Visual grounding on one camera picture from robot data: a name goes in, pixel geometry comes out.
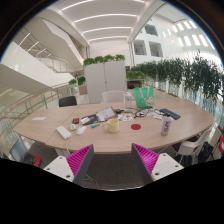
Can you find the white cabinet topped with plants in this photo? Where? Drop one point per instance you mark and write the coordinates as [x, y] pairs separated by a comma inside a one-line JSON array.
[[105, 80]]

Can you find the clear plastic shaker bottle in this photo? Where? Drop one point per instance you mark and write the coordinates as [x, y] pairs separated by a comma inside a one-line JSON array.
[[128, 100]]

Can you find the printed paper booklet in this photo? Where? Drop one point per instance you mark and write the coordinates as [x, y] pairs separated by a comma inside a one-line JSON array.
[[106, 113]]

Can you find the small teal packet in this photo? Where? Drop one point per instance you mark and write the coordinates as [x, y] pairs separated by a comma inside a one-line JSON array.
[[95, 125]]

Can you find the dark blue keyboard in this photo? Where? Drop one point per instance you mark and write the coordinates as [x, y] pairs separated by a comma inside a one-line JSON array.
[[170, 113]]

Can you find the potted green plant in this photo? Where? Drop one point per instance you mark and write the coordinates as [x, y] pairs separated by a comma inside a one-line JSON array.
[[72, 81], [81, 80]]

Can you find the wood-topped glass railing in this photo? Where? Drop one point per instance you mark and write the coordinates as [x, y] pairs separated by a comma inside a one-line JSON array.
[[30, 103]]

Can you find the white computer mouse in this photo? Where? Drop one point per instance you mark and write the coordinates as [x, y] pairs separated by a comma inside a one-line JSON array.
[[81, 130]]

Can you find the grey office chair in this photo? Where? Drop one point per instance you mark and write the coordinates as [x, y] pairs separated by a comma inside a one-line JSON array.
[[18, 151]]

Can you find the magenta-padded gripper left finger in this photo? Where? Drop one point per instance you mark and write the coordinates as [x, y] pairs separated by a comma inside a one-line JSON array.
[[56, 166]]

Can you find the small white paper note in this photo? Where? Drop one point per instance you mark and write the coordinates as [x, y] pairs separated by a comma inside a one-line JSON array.
[[39, 118]]

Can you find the black folder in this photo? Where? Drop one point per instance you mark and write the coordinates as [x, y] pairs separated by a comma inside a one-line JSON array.
[[91, 120]]

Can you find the pale yellow mug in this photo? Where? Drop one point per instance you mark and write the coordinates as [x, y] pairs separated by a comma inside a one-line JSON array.
[[113, 126]]

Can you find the colourful sticker sheet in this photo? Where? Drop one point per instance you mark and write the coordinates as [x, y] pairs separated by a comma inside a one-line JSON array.
[[125, 117]]

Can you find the hedge row of green plants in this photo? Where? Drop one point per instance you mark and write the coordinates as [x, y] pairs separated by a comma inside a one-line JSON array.
[[196, 76]]

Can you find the green cat-print tote bag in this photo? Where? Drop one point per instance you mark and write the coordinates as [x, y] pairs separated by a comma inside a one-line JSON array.
[[143, 98]]

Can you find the white plastic chair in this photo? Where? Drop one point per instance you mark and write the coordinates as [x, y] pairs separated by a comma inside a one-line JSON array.
[[195, 145]]

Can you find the small white device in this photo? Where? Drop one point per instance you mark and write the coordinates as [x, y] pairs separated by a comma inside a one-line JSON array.
[[72, 127]]

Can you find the black chair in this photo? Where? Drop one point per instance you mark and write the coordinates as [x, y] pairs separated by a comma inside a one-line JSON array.
[[67, 101]]

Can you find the ceiling light strips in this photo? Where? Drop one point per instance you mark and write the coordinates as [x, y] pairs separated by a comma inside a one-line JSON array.
[[105, 16]]

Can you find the flat round red coaster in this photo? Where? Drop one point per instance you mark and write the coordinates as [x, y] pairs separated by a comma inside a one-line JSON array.
[[135, 126]]

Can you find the planter box with shrubs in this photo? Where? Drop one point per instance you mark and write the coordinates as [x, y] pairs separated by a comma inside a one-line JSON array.
[[135, 75]]

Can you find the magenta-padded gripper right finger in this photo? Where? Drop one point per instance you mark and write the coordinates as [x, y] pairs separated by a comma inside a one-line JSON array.
[[165, 165]]

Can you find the black bag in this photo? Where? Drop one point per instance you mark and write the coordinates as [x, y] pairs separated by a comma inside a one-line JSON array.
[[205, 151]]

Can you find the small red black case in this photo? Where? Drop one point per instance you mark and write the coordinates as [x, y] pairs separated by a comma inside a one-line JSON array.
[[75, 120]]

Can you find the purple black-capped drink bottle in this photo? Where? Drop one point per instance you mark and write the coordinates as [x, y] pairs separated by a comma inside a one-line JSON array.
[[166, 126]]

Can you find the white power strip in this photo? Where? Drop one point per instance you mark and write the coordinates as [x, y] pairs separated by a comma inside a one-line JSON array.
[[63, 132]]

